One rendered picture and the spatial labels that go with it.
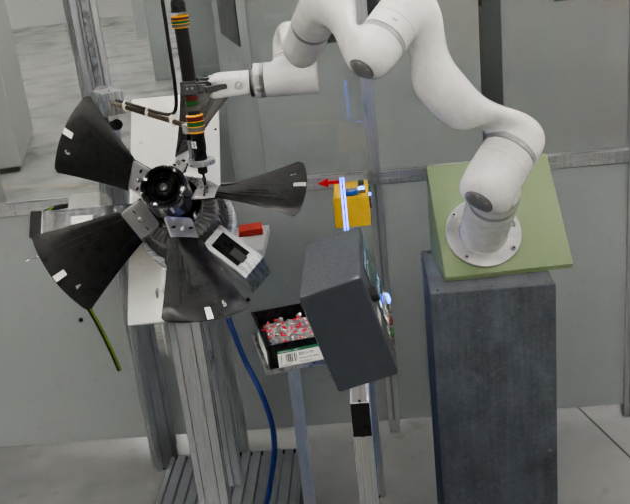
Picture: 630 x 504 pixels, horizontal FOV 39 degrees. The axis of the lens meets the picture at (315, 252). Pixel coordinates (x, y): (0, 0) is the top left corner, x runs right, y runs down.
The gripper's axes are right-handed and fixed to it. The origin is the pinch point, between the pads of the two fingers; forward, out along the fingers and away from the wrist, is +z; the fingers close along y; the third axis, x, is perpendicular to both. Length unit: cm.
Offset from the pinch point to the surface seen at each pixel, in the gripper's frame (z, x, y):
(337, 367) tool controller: -34, -35, -83
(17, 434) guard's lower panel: 97, -137, 70
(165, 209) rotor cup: 8.7, -28.3, -8.6
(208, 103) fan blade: -1.9, -6.8, 12.1
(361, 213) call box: -39, -43, 21
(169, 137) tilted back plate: 14.6, -19.9, 34.5
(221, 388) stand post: 9, -101, 31
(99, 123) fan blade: 26.5, -9.0, 8.5
